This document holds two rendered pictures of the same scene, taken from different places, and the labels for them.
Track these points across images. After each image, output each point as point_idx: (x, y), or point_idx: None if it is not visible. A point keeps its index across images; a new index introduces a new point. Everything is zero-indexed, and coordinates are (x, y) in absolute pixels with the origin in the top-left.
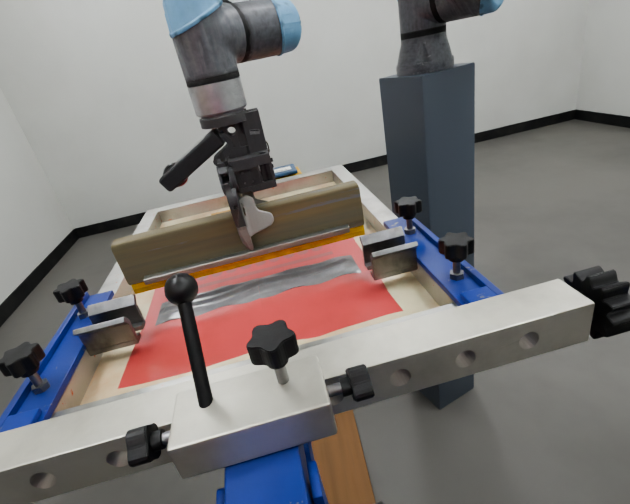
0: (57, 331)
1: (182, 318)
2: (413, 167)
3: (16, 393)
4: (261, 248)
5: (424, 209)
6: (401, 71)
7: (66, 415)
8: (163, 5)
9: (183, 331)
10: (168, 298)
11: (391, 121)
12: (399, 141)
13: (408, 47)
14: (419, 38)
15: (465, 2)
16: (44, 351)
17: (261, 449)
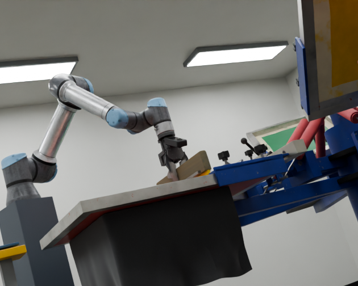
0: (240, 162)
1: (249, 143)
2: (54, 251)
3: (268, 156)
4: None
5: (69, 278)
6: (30, 196)
7: (270, 154)
8: (162, 99)
9: (250, 145)
10: (246, 139)
11: (30, 226)
12: (39, 238)
13: (29, 185)
14: (32, 183)
15: (50, 171)
16: (251, 159)
17: None
